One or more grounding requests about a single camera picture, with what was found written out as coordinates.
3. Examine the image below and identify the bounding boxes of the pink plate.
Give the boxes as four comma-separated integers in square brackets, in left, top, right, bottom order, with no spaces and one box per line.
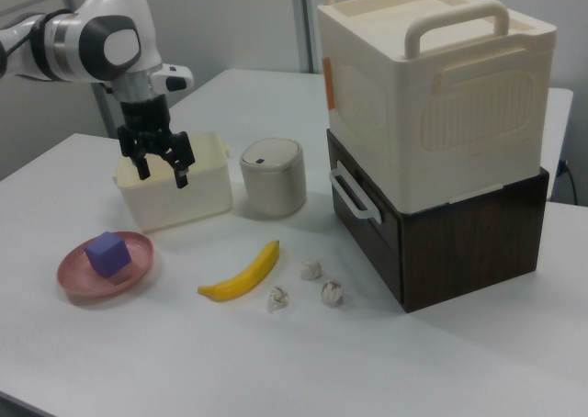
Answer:
[56,231,155,299]

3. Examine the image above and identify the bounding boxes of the orange tape strip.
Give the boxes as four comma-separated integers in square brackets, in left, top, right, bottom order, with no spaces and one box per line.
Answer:
[322,57,337,111]

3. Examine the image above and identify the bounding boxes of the yellow banana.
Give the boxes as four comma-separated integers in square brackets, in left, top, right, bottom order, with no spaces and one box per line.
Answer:
[197,239,281,304]

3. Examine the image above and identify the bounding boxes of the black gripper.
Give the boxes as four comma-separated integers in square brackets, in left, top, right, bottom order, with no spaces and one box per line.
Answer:
[117,94,198,190]

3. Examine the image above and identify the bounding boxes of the crumpled white paper ball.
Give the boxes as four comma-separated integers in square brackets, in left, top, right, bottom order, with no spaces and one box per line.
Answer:
[319,278,345,308]
[267,285,291,313]
[300,258,323,281]

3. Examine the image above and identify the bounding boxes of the purple cube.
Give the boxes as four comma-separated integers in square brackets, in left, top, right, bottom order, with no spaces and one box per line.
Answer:
[84,231,131,279]

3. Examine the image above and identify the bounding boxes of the dark wood drawer cabinet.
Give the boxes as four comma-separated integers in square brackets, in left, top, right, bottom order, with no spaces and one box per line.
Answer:
[325,129,551,315]

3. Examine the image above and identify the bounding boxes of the small beige lidded bin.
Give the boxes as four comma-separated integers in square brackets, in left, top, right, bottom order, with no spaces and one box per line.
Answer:
[239,137,308,220]

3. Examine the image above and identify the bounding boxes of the cream container with handles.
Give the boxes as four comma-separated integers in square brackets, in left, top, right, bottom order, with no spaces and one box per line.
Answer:
[317,0,559,213]

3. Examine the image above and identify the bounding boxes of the black power cable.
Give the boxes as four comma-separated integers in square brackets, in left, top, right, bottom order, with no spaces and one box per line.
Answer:
[556,158,577,205]

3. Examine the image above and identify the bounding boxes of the cream open plastic box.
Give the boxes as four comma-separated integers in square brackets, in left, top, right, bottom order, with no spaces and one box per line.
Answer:
[112,130,234,234]

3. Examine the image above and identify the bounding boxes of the white drawer handle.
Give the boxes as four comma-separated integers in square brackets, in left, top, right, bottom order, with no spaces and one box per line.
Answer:
[329,164,384,224]

